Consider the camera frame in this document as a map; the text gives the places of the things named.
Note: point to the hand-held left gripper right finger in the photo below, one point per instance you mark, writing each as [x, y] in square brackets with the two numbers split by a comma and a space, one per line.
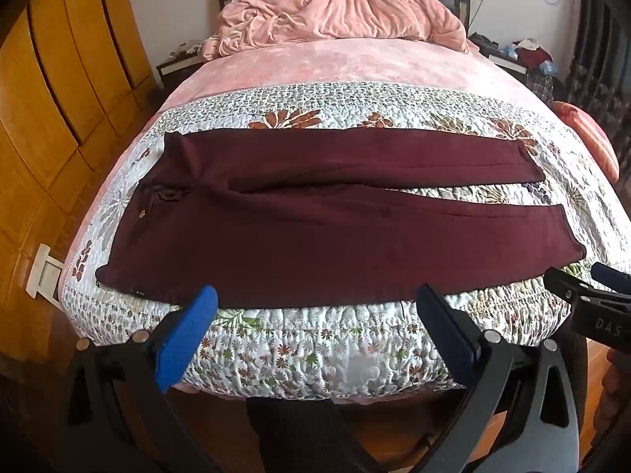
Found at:
[446, 330]

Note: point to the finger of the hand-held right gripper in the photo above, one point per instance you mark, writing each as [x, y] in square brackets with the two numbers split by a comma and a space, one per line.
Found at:
[564, 283]
[611, 278]

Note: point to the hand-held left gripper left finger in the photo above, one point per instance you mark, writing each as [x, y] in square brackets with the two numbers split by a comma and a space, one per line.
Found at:
[190, 335]

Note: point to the maroon pants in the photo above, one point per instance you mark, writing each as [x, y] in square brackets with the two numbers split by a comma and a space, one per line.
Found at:
[296, 236]

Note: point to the person's right hand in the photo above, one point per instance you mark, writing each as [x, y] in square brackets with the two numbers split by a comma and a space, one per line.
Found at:
[617, 389]

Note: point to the orange striped pillow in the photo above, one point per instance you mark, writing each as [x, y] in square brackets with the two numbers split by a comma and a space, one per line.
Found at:
[591, 133]

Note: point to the person's leg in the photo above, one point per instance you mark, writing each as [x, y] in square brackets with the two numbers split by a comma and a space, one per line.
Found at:
[305, 433]

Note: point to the white plastic floor rack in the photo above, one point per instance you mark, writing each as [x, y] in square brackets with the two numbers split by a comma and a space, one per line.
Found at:
[44, 273]

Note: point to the plaid cloth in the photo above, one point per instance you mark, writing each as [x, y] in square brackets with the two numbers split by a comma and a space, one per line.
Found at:
[540, 87]

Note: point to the dark red cloth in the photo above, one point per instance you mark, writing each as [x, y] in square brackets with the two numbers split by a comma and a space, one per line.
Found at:
[535, 55]

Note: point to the dark nightstand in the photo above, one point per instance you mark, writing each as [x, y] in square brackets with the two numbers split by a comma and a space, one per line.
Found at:
[172, 69]
[498, 56]

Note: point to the dark curtain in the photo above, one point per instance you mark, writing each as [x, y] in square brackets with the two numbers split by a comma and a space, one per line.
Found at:
[596, 34]

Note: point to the floral quilted bedspread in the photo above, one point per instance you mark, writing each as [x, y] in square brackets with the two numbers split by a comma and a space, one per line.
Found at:
[345, 103]

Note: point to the orange wooden wardrobe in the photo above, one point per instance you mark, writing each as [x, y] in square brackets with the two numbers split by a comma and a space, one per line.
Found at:
[49, 108]

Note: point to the pink bed sheet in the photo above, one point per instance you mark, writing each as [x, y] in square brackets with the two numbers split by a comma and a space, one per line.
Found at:
[345, 64]

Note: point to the crumpled pink duvet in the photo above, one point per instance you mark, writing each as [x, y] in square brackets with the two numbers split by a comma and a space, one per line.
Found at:
[345, 10]

